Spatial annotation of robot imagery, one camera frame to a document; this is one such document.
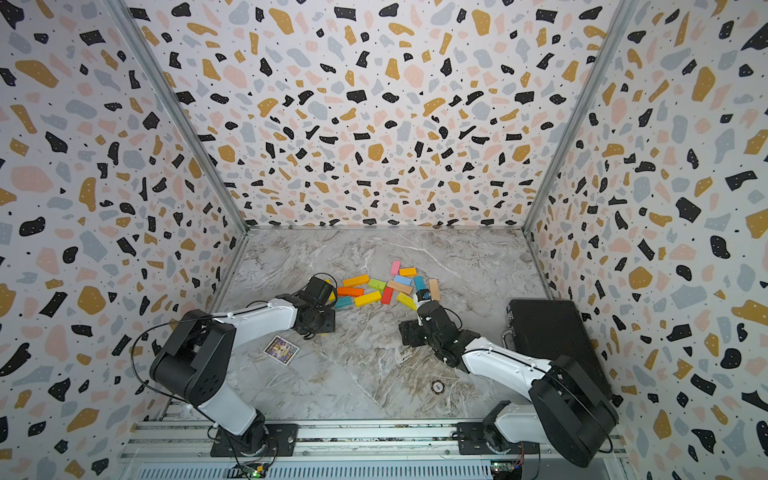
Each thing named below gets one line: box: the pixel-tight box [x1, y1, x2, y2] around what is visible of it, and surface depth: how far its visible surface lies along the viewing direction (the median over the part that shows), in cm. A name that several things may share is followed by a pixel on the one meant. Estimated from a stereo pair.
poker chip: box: [431, 380, 445, 395], surface depth 85 cm
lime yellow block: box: [396, 292, 418, 311], surface depth 102 cm
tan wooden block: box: [387, 280, 413, 295], surface depth 105 cm
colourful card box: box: [262, 335, 300, 366], surface depth 89 cm
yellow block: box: [354, 291, 382, 308], surface depth 102 cm
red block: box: [381, 286, 394, 305], surface depth 105 cm
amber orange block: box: [343, 274, 370, 287], surface depth 107 cm
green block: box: [368, 278, 387, 291], surface depth 105 cm
